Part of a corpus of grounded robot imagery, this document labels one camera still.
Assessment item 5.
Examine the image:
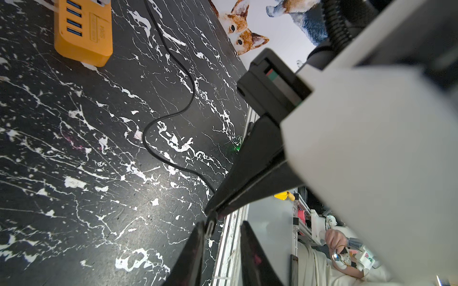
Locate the person hand in background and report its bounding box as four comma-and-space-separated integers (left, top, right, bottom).
325, 229, 348, 253

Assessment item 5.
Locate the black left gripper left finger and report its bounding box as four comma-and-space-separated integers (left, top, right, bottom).
163, 222, 205, 286

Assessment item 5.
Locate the front mounting rail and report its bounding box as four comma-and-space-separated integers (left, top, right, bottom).
210, 108, 259, 286

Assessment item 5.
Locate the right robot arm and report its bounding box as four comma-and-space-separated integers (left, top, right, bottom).
205, 1, 458, 220

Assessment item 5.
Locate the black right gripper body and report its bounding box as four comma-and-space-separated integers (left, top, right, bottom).
237, 48, 311, 125

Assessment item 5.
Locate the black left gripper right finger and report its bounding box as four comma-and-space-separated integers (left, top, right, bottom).
240, 221, 283, 286

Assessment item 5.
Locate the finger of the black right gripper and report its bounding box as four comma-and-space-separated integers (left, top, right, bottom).
214, 160, 304, 216
205, 114, 286, 215

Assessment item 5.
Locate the orange power strip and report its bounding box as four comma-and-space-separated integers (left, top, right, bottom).
54, 0, 113, 67

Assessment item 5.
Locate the black USB charging cable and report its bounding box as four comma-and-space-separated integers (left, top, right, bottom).
142, 0, 217, 237

